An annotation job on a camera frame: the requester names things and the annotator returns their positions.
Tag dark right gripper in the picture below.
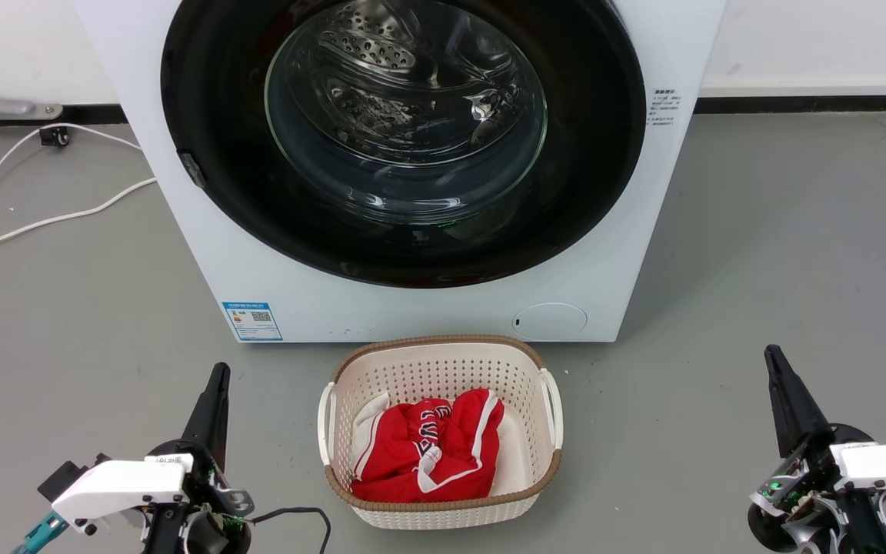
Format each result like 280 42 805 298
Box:
747 344 886 554

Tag small black box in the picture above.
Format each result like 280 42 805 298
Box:
38 453 111 502

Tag blue white energy label sticker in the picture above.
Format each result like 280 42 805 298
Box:
221 301 284 342

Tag small printed text sticker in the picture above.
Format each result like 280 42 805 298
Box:
648 87 681 128

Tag cream perforated laundry basket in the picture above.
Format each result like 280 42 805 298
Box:
317 334 565 531

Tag black door latch handle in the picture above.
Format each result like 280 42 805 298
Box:
178 151 208 190

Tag round white filter cover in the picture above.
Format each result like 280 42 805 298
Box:
511 302 588 342

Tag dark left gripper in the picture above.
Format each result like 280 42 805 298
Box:
143 362 254 554

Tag white front-load washing machine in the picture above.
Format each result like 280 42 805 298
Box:
74 0 728 345

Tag red white sports garment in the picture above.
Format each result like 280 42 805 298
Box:
351 388 505 503

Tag round black glass washer door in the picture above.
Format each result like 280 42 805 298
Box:
160 0 648 289

